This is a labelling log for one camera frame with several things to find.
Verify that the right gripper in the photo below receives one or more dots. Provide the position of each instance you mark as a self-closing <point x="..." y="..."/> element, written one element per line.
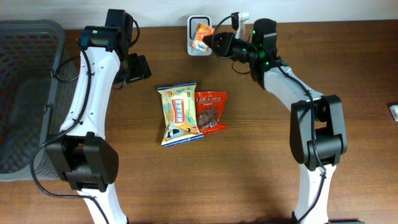
<point x="229" y="42"/>

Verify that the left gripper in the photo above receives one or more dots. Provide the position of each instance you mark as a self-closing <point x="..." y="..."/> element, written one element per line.
<point x="140" y="68"/>

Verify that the orange tissue pack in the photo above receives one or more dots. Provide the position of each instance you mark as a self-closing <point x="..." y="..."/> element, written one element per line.
<point x="197" y="41"/>

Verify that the red snack bag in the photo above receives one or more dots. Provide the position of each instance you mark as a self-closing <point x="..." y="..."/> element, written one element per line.
<point x="210" y="107"/>

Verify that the yellow wet wipes pack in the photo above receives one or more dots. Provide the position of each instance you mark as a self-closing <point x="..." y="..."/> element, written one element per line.
<point x="178" y="104"/>

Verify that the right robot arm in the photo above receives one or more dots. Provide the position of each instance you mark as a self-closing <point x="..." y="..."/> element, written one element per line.
<point x="317" y="125"/>

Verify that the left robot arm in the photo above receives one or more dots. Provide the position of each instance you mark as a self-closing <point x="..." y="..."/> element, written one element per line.
<point x="80" y="154"/>

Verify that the white barcode scanner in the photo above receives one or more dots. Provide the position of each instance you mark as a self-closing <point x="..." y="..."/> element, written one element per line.
<point x="192" y="23"/>

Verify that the grey plastic mesh basket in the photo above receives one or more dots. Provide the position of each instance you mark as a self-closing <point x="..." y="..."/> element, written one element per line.
<point x="37" y="87"/>

